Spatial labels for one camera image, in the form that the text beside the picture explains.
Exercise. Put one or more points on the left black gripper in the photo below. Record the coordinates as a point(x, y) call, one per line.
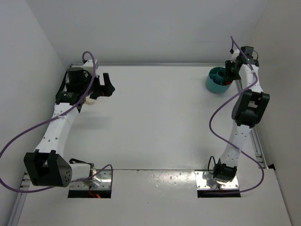
point(100, 86)

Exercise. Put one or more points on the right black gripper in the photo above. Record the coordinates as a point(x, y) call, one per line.
point(230, 68)

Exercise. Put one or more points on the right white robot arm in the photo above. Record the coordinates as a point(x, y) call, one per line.
point(226, 167)

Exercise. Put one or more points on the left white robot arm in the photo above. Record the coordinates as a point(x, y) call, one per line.
point(46, 165)

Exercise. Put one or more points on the white lego brick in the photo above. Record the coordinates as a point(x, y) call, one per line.
point(90, 101)

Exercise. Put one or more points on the teal divided round container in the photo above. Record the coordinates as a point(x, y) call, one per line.
point(216, 79)

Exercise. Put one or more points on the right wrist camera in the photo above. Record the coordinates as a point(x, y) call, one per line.
point(234, 54)

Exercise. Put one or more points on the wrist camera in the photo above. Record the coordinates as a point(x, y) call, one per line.
point(88, 66)
point(234, 54)

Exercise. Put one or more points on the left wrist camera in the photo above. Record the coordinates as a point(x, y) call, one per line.
point(88, 66)

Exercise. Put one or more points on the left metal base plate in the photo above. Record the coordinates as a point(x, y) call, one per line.
point(100, 182)

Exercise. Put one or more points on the metal base plate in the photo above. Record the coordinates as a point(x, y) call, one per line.
point(100, 182)
point(206, 182)

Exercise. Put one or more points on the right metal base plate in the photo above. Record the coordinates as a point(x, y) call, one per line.
point(206, 182)

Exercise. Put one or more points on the aluminium frame rail left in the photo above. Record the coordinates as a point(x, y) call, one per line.
point(20, 200)

